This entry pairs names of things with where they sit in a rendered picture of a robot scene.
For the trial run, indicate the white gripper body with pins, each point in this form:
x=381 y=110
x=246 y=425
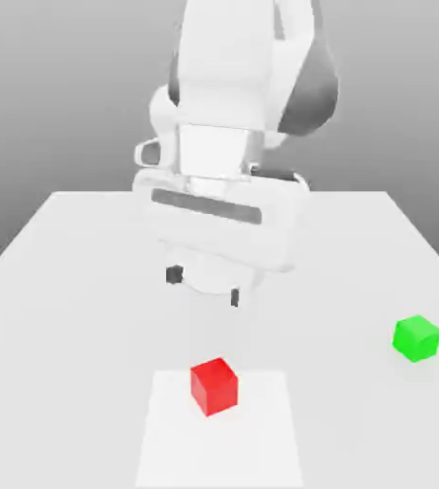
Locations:
x=219 y=233

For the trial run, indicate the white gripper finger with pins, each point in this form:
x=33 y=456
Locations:
x=174 y=274
x=234 y=297

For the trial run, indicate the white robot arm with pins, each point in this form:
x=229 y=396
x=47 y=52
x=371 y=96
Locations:
x=223 y=88

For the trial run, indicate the small red cube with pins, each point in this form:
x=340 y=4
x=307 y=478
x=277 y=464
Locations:
x=213 y=387

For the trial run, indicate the small green cube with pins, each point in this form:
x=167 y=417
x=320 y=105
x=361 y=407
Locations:
x=416 y=338

